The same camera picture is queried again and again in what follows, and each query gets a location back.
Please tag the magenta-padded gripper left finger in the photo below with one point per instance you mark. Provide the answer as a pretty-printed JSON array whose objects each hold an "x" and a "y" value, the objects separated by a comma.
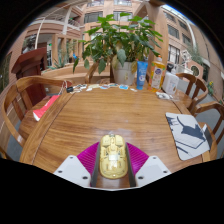
[{"x": 71, "y": 170}]

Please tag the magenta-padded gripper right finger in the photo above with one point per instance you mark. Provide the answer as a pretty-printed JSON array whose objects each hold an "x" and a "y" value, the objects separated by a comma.
[{"x": 153, "y": 170}]

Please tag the yellow computer mouse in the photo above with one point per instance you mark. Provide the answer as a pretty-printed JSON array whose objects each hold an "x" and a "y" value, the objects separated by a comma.
[{"x": 113, "y": 158}]

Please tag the white mouse pad dark print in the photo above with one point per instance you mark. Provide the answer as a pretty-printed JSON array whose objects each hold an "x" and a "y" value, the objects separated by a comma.
[{"x": 186, "y": 133}]

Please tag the dark grey flat box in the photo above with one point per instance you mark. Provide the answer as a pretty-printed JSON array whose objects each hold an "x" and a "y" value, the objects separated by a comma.
[{"x": 209, "y": 135}]

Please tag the red and white package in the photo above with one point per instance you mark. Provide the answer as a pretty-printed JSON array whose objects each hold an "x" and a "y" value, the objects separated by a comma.
[{"x": 45, "y": 108}]

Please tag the wooden chair corner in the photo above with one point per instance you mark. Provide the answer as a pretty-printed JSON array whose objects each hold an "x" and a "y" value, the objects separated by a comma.
[{"x": 2, "y": 154}]

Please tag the clear plastic wrapper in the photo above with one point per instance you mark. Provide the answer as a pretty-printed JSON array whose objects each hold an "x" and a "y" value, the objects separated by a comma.
[{"x": 164, "y": 96}]

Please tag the wooden armchair holding grey box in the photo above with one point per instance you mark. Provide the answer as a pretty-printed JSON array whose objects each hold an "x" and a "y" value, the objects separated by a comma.
[{"x": 210, "y": 106}]

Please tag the white pump dispenser bottle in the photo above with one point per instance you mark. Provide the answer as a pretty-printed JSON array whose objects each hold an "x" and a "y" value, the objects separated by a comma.
[{"x": 170, "y": 83}]

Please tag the yellow dish soap bottle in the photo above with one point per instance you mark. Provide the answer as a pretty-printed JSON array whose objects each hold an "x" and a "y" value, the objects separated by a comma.
[{"x": 157, "y": 75}]

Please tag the blue squeeze tube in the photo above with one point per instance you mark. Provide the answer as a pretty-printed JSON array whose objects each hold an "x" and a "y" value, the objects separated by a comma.
[{"x": 142, "y": 75}]

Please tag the long wooden planter box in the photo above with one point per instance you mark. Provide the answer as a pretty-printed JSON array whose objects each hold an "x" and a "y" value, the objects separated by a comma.
[{"x": 63, "y": 73}]

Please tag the wooden armchair holding red package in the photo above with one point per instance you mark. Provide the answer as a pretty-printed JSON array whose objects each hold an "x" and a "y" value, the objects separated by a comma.
[{"x": 30, "y": 81}]

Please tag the empty wooden armchair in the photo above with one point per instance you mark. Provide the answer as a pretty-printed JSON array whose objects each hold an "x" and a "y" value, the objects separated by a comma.
[{"x": 193, "y": 80}]

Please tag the yellow flowering potted plant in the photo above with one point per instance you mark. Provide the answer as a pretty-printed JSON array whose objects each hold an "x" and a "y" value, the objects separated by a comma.
[{"x": 211, "y": 88}]

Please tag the dark red wooden lectern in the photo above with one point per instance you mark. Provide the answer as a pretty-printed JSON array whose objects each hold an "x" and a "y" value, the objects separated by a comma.
[{"x": 28, "y": 66}]

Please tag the dark bust statue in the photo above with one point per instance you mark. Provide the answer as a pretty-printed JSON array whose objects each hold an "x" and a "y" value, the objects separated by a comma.
[{"x": 29, "y": 45}]

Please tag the green potted plant white pot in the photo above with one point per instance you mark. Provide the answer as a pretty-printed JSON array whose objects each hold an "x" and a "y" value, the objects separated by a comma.
[{"x": 116, "y": 36}]

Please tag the white sculpture on pedestal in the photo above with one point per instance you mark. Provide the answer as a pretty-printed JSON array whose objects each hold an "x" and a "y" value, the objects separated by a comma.
[{"x": 186, "y": 58}]

